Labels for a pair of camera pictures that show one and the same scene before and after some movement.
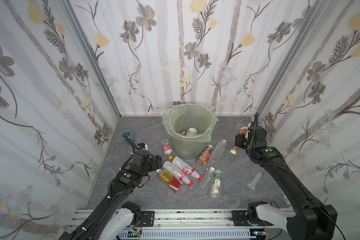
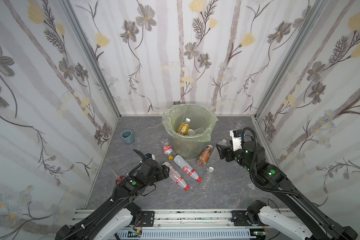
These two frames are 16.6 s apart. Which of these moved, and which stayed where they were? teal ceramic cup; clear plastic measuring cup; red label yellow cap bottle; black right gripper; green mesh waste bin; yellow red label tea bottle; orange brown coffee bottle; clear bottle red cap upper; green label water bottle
Moved: yellow red label tea bottle; green label water bottle; black right gripper
Stayed: green mesh waste bin; red label yellow cap bottle; teal ceramic cup; orange brown coffee bottle; clear bottle red cap upper; clear plastic measuring cup
